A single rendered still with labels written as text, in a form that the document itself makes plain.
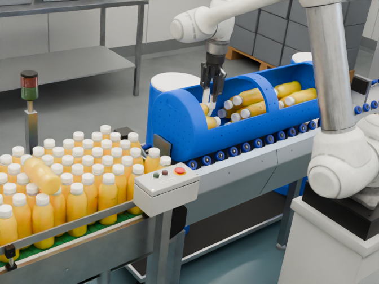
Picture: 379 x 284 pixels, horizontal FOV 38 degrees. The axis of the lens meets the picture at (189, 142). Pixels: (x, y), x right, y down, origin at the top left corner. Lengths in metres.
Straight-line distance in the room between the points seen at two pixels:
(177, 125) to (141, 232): 0.44
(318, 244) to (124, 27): 4.29
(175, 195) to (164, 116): 0.46
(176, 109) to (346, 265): 0.83
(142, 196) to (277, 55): 4.21
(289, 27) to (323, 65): 4.07
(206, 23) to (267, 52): 4.02
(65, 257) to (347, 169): 0.92
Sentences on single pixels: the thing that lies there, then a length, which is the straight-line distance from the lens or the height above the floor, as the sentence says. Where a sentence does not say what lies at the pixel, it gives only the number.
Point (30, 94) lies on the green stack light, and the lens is 2.15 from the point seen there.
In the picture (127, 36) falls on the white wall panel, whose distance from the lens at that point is 5.96.
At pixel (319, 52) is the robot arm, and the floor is 1.58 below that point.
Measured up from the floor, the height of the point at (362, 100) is 0.97.
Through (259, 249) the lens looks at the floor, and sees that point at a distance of 3.35.
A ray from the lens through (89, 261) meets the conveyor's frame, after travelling 1.90.
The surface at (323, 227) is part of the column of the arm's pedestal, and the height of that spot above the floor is 0.97.
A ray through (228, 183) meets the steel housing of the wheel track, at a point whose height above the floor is 0.83.
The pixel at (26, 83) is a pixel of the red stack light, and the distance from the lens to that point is 2.13.
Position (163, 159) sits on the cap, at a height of 1.08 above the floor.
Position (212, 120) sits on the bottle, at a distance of 2.17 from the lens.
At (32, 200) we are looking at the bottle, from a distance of 1.78.
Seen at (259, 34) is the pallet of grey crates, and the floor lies 0.40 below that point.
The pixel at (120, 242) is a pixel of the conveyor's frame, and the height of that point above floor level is 0.84.
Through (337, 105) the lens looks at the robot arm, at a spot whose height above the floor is 1.44.
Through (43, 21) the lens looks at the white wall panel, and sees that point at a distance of 5.43.
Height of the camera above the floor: 2.05
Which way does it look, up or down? 28 degrees down
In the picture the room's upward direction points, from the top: 7 degrees clockwise
